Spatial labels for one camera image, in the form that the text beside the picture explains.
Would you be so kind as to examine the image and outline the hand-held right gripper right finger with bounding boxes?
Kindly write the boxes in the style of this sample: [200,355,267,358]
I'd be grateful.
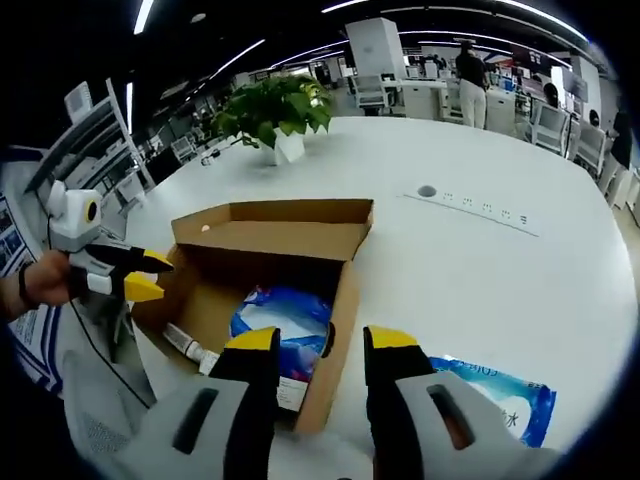
[362,324,561,480]

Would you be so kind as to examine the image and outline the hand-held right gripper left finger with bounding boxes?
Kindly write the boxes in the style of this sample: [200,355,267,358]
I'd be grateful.
[119,325,282,480]

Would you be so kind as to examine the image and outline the blue white soft packet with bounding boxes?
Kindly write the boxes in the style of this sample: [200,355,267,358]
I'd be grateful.
[427,355,558,449]
[229,284,335,412]

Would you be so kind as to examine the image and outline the brown cardboard shoe box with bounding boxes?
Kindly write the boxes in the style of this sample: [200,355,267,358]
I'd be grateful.
[132,198,375,435]

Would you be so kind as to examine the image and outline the person's left hand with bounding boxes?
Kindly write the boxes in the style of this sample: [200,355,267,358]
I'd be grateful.
[24,249,90,307]

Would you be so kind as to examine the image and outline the white tube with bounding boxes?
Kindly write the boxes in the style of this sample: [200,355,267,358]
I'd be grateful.
[164,322,222,376]

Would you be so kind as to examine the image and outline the white metal rack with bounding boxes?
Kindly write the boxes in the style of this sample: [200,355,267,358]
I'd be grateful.
[24,78,151,201]

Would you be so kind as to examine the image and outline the black wristband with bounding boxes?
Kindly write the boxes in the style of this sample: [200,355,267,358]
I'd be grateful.
[17,260,40,312]

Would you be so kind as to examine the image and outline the blue white display board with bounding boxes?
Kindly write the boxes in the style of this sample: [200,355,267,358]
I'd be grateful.
[0,192,66,397]

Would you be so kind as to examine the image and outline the grey mesh office chair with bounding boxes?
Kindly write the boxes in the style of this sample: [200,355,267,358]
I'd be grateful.
[59,299,159,471]

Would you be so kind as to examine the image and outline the white table socket panel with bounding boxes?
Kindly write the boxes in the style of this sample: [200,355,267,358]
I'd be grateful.
[397,184,541,239]

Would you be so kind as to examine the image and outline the green potted plant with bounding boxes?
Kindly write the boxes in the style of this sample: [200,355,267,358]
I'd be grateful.
[212,74,334,166]

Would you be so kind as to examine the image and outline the long ceiling light strip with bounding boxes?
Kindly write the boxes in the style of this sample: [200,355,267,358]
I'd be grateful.
[133,0,155,35]

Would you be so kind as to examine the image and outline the white office chair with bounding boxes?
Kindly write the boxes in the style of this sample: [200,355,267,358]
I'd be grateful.
[574,124,609,174]
[529,104,571,151]
[352,74,397,109]

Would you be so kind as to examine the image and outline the white square pillar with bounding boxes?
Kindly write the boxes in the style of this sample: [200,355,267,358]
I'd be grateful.
[344,17,406,81]

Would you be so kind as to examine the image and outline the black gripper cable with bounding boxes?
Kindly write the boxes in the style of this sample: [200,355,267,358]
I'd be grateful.
[46,212,154,409]

